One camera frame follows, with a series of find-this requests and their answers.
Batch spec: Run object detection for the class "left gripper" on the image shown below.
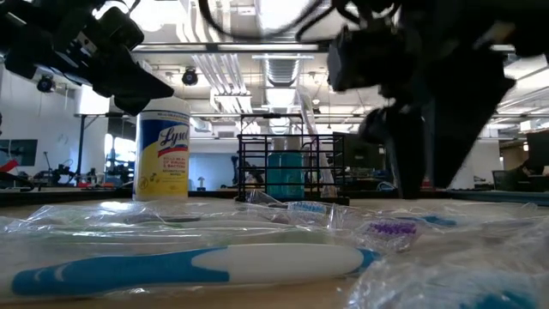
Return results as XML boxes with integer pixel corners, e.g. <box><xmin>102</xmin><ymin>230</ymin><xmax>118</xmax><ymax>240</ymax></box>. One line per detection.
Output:
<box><xmin>3</xmin><ymin>8</ymin><xmax>175</xmax><ymax>117</ymax></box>

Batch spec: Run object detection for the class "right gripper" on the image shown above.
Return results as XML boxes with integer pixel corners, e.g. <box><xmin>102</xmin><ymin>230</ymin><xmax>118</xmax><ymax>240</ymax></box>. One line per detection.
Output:
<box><xmin>359</xmin><ymin>10</ymin><xmax>516</xmax><ymax>189</ymax></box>

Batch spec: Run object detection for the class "purple toothbrush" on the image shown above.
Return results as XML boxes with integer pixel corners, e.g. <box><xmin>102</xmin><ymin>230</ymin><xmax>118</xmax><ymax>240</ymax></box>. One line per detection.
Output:
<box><xmin>359</xmin><ymin>216</ymin><xmax>549</xmax><ymax>258</ymax></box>

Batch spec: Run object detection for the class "teal bottle white cap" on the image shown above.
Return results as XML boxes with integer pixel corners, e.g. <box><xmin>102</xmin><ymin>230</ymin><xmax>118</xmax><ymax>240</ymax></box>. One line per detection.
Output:
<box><xmin>268</xmin><ymin>136</ymin><xmax>288</xmax><ymax>199</ymax></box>
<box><xmin>286</xmin><ymin>136</ymin><xmax>306</xmax><ymax>199</ymax></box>

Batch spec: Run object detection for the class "blue toothbrush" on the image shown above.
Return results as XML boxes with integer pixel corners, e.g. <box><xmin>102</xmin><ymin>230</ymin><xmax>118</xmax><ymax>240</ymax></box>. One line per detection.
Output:
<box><xmin>347</xmin><ymin>252</ymin><xmax>549</xmax><ymax>309</ymax></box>
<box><xmin>285</xmin><ymin>199</ymin><xmax>460</xmax><ymax>229</ymax></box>
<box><xmin>0</xmin><ymin>238</ymin><xmax>387</xmax><ymax>301</ymax></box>

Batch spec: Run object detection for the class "black equipment box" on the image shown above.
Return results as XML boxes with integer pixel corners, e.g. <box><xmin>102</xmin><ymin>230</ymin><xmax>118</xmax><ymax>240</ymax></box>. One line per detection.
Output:
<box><xmin>334</xmin><ymin>131</ymin><xmax>388</xmax><ymax>191</ymax></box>

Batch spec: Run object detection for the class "black round hanging fixture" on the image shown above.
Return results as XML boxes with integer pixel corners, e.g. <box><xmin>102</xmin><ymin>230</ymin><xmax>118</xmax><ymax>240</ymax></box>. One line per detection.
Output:
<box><xmin>181</xmin><ymin>67</ymin><xmax>200</xmax><ymax>88</ymax></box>
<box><xmin>36</xmin><ymin>76</ymin><xmax>55</xmax><ymax>94</ymax></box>

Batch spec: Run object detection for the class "Lysol wipes canister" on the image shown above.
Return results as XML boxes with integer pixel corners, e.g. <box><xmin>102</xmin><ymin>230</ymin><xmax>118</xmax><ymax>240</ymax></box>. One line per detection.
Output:
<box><xmin>131</xmin><ymin>96</ymin><xmax>191</xmax><ymax>203</ymax></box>

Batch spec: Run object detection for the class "black computer monitor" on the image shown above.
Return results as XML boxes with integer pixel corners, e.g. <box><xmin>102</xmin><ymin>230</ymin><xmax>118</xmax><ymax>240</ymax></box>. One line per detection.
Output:
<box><xmin>526</xmin><ymin>130</ymin><xmax>549</xmax><ymax>170</ymax></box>

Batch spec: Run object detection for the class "person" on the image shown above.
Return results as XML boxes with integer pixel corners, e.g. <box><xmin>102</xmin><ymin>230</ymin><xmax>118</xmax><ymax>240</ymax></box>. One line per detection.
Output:
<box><xmin>507</xmin><ymin>159</ymin><xmax>535</xmax><ymax>192</ymax></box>

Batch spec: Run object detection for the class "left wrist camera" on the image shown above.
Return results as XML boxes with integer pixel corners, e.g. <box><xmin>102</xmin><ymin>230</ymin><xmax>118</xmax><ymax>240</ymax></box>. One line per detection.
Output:
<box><xmin>98</xmin><ymin>5</ymin><xmax>145</xmax><ymax>51</ymax></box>

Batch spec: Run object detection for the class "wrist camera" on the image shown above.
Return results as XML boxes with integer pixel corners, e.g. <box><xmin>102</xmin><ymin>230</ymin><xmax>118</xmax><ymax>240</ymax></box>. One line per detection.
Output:
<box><xmin>98</xmin><ymin>5</ymin><xmax>145</xmax><ymax>51</ymax></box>
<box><xmin>328</xmin><ymin>24</ymin><xmax>415</xmax><ymax>100</ymax></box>

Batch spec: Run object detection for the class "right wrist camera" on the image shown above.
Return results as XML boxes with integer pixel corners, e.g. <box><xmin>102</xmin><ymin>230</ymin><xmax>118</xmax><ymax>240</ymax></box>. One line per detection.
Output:
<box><xmin>328</xmin><ymin>24</ymin><xmax>415</xmax><ymax>100</ymax></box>

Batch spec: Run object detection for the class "black wire caddy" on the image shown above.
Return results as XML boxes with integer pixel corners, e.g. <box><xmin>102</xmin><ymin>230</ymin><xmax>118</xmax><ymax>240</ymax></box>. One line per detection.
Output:
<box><xmin>234</xmin><ymin>112</ymin><xmax>351</xmax><ymax>207</ymax></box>

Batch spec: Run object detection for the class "dark wall screen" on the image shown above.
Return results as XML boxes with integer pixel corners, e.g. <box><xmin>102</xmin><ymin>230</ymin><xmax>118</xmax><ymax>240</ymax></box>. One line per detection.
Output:
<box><xmin>0</xmin><ymin>138</ymin><xmax>39</xmax><ymax>167</ymax></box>

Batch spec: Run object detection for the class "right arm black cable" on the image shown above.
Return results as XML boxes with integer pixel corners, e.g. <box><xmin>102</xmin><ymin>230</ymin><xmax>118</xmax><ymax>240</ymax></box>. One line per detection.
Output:
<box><xmin>197</xmin><ymin>0</ymin><xmax>402</xmax><ymax>42</ymax></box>

